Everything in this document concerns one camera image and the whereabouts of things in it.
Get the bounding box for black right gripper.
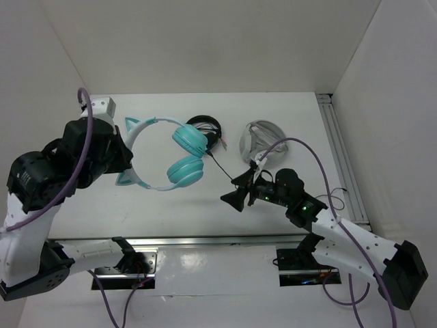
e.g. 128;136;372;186
220;167;290;211

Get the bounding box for thin black headphone cable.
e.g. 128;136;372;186
203;148;348;211

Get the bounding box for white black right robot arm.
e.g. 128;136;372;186
221;169;428;310

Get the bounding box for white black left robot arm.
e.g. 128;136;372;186
1;118;145;301

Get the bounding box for black headphones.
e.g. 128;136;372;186
186;115;227;155

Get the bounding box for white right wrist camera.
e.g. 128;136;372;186
253;153;267;181

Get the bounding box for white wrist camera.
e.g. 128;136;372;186
253;153;267;181
91;97;116;126

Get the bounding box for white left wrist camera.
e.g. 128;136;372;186
91;97;116;126

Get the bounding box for aluminium front rail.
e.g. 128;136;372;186
51;232;352;249

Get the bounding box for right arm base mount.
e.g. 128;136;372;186
272;249;341;287

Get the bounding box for aluminium side rail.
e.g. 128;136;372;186
315;94;371;230

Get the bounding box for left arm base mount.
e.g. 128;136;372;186
94;247;158;290

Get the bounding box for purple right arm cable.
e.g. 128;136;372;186
255;137;399;328

